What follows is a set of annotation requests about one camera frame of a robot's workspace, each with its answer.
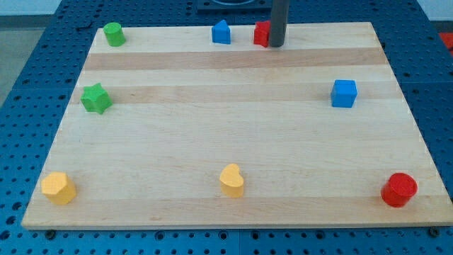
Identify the blue triangle block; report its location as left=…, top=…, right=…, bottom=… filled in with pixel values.
left=211, top=20, right=231, bottom=45

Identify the green star block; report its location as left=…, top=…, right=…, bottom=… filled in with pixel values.
left=80, top=83, right=113, bottom=115

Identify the red star block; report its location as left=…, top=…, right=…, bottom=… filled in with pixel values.
left=253, top=21, right=270, bottom=47

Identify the yellow heart block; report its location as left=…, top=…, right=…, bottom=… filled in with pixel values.
left=219, top=164, right=244, bottom=198

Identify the light wooden board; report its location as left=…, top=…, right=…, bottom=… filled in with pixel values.
left=22, top=22, right=452, bottom=230

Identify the green cylinder block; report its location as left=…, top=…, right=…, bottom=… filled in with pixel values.
left=103, top=22, right=126, bottom=47

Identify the yellow hexagon block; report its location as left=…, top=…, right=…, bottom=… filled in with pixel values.
left=41, top=171, right=77, bottom=205

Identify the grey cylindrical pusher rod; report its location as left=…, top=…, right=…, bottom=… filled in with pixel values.
left=269, top=0, right=290, bottom=47

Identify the blue cube block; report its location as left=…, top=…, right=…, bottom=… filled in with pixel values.
left=331, top=79, right=357, bottom=108

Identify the red cylinder block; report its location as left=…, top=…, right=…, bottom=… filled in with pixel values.
left=381, top=173, right=418, bottom=208

